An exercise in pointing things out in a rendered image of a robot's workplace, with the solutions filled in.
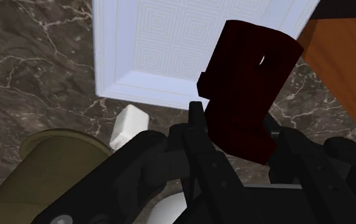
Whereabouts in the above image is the white panelled door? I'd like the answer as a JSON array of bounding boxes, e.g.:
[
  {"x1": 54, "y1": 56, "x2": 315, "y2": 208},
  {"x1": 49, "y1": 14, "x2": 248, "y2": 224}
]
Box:
[{"x1": 91, "y1": 0, "x2": 321, "y2": 110}]

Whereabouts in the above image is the white rectangular block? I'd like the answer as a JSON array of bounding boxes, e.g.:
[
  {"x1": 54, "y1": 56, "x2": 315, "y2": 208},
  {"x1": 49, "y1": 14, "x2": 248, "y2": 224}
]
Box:
[{"x1": 108, "y1": 104, "x2": 151, "y2": 151}]

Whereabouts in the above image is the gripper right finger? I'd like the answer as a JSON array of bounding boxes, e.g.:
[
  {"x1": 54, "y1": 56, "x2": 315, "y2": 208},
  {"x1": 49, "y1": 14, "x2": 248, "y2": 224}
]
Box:
[{"x1": 262, "y1": 112, "x2": 356, "y2": 224}]

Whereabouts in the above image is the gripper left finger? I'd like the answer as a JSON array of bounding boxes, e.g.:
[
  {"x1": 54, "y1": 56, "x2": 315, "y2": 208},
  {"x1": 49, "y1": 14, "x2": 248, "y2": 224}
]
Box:
[{"x1": 31, "y1": 101, "x2": 259, "y2": 224}]

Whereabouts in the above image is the dark red angular object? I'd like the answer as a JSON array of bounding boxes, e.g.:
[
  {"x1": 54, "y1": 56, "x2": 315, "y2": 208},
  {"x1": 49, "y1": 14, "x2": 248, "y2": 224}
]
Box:
[{"x1": 196, "y1": 19, "x2": 305, "y2": 165}]

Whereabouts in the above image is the olive green cylinder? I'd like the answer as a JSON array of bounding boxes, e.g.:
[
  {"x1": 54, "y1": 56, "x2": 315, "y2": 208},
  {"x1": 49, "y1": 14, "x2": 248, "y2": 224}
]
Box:
[{"x1": 0, "y1": 128, "x2": 114, "y2": 224}]

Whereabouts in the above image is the orange wooden cabinet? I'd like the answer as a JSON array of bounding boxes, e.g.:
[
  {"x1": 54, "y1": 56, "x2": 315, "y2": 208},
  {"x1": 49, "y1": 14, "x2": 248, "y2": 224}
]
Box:
[{"x1": 296, "y1": 0, "x2": 356, "y2": 146}]

